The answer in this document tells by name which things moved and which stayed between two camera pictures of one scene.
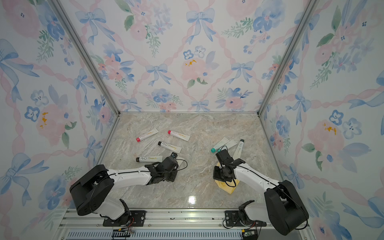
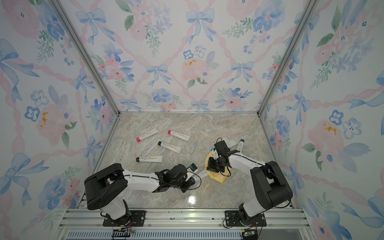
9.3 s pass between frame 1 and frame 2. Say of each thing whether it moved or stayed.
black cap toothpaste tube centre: stayed
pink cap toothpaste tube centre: stayed
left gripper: moved
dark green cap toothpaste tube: moved
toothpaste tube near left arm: stayed
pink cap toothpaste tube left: stayed
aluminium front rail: stayed
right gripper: moved
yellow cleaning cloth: moved
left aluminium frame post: stayed
